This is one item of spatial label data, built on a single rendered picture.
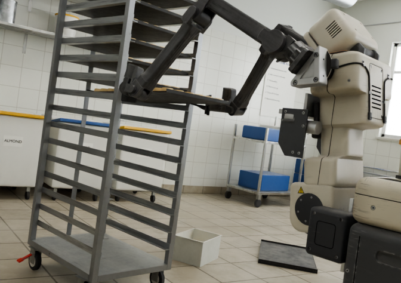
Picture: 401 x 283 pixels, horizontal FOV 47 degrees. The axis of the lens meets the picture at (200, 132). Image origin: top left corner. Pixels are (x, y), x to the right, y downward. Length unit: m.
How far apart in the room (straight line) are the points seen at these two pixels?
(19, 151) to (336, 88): 3.30
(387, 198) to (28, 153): 3.54
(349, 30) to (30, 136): 3.30
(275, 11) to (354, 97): 5.25
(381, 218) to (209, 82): 4.83
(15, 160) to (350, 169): 3.27
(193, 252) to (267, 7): 4.30
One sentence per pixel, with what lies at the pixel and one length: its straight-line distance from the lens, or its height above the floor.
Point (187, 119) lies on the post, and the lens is 2.40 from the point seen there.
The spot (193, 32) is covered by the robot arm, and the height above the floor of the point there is 1.23.
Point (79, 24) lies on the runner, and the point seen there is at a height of 1.31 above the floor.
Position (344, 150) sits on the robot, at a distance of 1.56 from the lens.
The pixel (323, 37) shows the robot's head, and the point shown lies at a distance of 1.61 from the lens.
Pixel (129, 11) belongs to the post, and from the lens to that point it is 2.15.
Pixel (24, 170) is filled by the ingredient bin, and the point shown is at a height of 0.27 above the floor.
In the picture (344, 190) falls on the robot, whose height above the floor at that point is 0.74.
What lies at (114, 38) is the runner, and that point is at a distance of 2.25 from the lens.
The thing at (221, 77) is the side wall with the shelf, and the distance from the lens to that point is 6.06.
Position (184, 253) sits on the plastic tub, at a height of 0.06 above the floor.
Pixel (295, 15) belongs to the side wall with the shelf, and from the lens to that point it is 6.99.
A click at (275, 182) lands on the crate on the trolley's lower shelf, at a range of 5.93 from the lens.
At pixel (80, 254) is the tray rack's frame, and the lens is 2.54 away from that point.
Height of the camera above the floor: 0.89
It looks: 1 degrees down
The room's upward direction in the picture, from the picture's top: 8 degrees clockwise
